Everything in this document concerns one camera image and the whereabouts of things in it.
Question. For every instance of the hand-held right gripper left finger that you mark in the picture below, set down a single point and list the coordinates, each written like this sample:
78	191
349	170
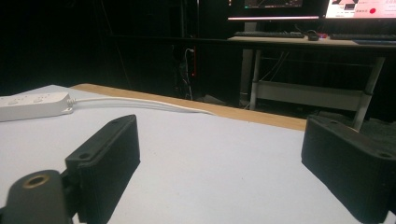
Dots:
106	161

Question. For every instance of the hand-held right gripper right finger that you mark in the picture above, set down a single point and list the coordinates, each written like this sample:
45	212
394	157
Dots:
348	168

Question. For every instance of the white power strip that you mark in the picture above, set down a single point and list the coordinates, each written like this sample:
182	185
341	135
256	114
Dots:
32	105

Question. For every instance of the white table mat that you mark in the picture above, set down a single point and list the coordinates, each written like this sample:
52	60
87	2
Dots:
199	168

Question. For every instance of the black keyboard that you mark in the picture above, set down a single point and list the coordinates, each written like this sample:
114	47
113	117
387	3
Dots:
362	36
269	34

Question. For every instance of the black computer mouse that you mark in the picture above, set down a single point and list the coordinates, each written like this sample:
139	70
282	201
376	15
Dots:
313	36

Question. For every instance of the bright computer monitor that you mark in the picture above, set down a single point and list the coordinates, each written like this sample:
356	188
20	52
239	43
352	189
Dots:
361	8

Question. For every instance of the dark computer monitor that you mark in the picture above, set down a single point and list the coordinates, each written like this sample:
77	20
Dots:
274	9

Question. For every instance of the wooden desk with metal frame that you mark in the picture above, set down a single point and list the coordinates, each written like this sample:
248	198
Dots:
311	90

